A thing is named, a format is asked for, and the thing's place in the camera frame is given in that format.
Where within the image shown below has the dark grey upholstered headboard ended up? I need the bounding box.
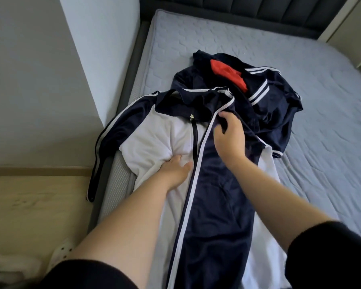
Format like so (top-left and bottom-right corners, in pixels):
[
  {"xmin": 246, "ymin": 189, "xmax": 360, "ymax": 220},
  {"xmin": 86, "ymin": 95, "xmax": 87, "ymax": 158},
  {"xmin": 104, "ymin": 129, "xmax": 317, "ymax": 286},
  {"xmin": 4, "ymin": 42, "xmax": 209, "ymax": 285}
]
[{"xmin": 139, "ymin": 0, "xmax": 353, "ymax": 40}]

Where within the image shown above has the white and navy garment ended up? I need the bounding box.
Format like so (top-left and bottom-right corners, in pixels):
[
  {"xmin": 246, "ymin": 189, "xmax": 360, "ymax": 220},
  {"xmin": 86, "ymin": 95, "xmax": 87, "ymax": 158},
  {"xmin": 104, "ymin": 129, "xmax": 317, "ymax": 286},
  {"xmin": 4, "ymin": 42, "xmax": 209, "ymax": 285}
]
[{"xmin": 85, "ymin": 86, "xmax": 291, "ymax": 289}]

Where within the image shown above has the person's left hand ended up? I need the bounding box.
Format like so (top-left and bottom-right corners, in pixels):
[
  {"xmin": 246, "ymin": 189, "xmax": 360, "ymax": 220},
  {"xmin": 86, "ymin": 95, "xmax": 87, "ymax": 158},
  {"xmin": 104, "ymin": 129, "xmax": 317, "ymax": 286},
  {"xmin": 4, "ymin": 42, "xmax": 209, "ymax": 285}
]
[{"xmin": 156, "ymin": 154, "xmax": 195, "ymax": 192}]

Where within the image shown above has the person's left forearm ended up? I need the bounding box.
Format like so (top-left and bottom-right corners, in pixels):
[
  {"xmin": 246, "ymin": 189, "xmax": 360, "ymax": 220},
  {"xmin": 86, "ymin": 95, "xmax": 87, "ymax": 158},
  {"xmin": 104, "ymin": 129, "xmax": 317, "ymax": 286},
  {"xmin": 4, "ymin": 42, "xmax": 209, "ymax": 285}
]
[{"xmin": 68, "ymin": 176, "xmax": 186, "ymax": 289}]

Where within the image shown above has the person's right forearm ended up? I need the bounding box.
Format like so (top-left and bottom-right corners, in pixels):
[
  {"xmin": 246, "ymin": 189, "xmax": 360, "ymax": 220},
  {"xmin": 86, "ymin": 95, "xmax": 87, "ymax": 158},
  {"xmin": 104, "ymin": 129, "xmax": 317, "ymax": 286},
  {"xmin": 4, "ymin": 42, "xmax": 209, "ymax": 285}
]
[{"xmin": 227, "ymin": 155, "xmax": 337, "ymax": 254}]

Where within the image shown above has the grey quilted bed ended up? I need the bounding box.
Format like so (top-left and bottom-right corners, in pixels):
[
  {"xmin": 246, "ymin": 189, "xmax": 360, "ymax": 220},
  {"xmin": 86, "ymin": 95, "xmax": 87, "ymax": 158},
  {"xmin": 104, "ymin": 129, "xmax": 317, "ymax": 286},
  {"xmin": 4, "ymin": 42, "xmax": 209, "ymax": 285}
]
[{"xmin": 87, "ymin": 9, "xmax": 361, "ymax": 289}]

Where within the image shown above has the person's right hand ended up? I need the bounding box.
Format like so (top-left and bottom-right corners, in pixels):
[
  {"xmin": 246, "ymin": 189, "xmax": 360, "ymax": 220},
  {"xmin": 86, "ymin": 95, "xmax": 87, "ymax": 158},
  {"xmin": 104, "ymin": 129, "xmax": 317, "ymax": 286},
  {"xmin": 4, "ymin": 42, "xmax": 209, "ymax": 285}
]
[{"xmin": 212, "ymin": 110, "xmax": 248, "ymax": 170}]

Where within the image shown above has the red and navy sports jacket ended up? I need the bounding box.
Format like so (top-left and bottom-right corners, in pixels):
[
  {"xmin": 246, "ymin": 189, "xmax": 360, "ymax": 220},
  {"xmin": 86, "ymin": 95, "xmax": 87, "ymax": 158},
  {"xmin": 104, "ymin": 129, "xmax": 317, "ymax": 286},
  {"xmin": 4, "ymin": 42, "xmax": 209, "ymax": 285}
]
[{"xmin": 171, "ymin": 50, "xmax": 304, "ymax": 159}]

